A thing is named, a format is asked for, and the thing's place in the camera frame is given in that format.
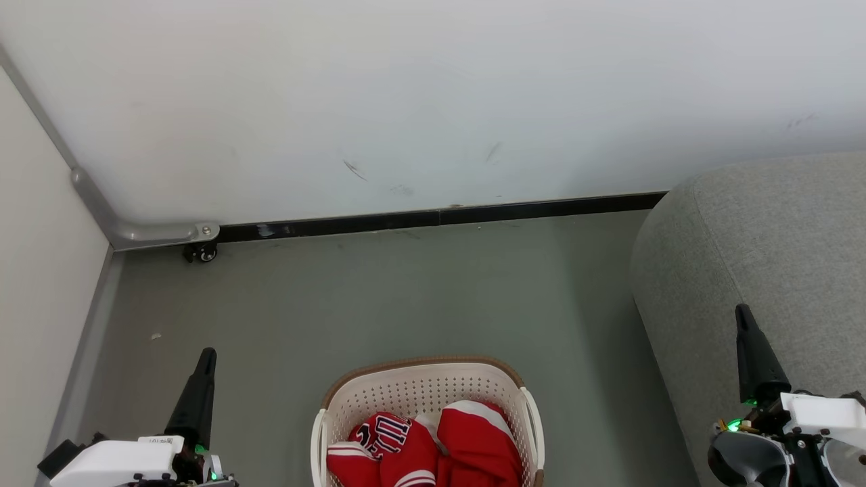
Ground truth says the grey panel edge strip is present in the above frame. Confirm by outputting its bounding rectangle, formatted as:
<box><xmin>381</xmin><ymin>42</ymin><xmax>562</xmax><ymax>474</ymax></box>
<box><xmin>37</xmin><ymin>247</ymin><xmax>127</xmax><ymax>487</ymax></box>

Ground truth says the cream perforated laundry basket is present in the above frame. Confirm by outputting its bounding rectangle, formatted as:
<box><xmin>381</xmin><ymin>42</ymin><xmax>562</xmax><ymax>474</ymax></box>
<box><xmin>311</xmin><ymin>356</ymin><xmax>545</xmax><ymax>487</ymax></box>

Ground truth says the red jersey with striped trim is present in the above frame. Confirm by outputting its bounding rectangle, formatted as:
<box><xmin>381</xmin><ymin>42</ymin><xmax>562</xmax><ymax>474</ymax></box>
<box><xmin>327</xmin><ymin>411</ymin><xmax>442</xmax><ymax>487</ymax></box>

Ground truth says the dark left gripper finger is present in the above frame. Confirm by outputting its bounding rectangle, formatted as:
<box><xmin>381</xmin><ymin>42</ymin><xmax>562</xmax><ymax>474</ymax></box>
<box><xmin>164</xmin><ymin>348</ymin><xmax>218</xmax><ymax>451</ymax></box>

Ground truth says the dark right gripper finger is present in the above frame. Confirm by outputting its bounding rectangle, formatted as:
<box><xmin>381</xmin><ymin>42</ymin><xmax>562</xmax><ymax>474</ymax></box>
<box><xmin>735</xmin><ymin>304</ymin><xmax>792</xmax><ymax>407</ymax></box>

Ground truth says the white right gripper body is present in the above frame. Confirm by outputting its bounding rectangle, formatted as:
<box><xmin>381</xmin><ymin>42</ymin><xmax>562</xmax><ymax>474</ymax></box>
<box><xmin>707</xmin><ymin>391</ymin><xmax>866</xmax><ymax>487</ymax></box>

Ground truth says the red garment with white band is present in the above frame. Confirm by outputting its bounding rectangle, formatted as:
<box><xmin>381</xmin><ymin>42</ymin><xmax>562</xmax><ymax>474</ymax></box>
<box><xmin>433</xmin><ymin>400</ymin><xmax>524</xmax><ymax>487</ymax></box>

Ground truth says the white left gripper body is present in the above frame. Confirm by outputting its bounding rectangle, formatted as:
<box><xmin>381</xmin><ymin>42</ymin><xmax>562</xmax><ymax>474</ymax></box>
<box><xmin>49</xmin><ymin>436</ymin><xmax>238</xmax><ymax>487</ymax></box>

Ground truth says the grey metal corner rail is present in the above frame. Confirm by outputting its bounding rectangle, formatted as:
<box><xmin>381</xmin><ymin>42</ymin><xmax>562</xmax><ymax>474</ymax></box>
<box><xmin>0</xmin><ymin>42</ymin><xmax>221</xmax><ymax>252</ymax></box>

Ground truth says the black baseboard strip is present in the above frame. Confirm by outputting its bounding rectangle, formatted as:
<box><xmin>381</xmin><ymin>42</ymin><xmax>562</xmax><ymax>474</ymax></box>
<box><xmin>218</xmin><ymin>191</ymin><xmax>669</xmax><ymax>244</ymax></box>

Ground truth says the grey fabric sofa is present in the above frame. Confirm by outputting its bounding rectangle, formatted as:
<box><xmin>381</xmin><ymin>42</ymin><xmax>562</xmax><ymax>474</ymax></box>
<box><xmin>629</xmin><ymin>150</ymin><xmax>866</xmax><ymax>487</ymax></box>

